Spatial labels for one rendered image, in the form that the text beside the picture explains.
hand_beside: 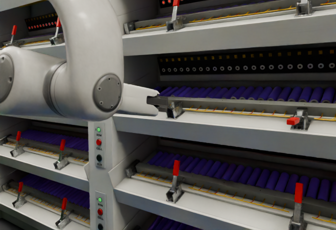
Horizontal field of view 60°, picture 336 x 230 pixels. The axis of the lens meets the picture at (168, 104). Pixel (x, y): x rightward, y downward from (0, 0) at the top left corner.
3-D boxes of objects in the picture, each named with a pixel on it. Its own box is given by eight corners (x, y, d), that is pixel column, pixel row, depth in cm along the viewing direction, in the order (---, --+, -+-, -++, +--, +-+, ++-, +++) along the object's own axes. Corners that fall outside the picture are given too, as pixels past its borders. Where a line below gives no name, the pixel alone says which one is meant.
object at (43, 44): (91, 58, 81) (75, 7, 76) (-12, 65, 115) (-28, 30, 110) (136, 40, 96) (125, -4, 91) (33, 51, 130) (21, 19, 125)
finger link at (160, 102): (125, 101, 50) (125, 102, 55) (169, 105, 51) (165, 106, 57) (126, 94, 50) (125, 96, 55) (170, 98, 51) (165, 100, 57)
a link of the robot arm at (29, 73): (113, 66, 43) (73, 65, 48) (27, 43, 32) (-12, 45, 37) (105, 123, 43) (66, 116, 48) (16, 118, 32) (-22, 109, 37)
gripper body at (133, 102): (74, 115, 50) (120, 118, 59) (117, 119, 44) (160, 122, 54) (79, 72, 51) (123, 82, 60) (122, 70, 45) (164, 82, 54)
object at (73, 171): (93, 194, 84) (78, 153, 79) (-8, 161, 118) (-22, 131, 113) (137, 155, 99) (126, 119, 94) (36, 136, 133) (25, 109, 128)
